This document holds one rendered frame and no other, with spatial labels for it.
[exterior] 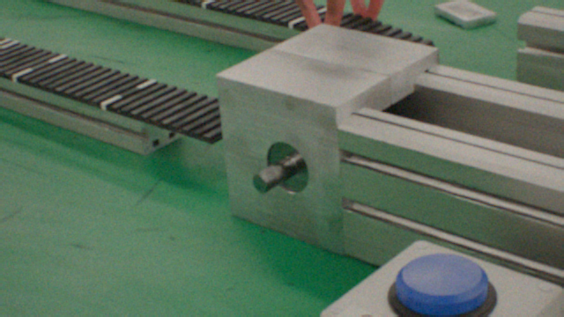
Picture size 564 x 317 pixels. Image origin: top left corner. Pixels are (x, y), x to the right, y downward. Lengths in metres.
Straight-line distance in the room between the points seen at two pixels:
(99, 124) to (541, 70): 0.31
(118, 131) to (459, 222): 0.31
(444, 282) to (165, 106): 0.34
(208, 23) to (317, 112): 0.39
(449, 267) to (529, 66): 0.29
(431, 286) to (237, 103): 0.22
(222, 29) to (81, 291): 0.39
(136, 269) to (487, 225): 0.21
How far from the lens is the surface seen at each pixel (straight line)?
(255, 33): 0.98
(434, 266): 0.52
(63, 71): 0.89
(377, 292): 0.52
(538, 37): 0.77
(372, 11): 0.93
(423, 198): 0.61
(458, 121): 0.67
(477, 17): 1.00
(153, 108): 0.80
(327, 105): 0.63
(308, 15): 0.90
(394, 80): 0.66
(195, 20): 1.02
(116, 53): 1.01
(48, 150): 0.84
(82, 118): 0.86
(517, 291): 0.52
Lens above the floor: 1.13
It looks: 26 degrees down
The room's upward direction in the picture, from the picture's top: 5 degrees counter-clockwise
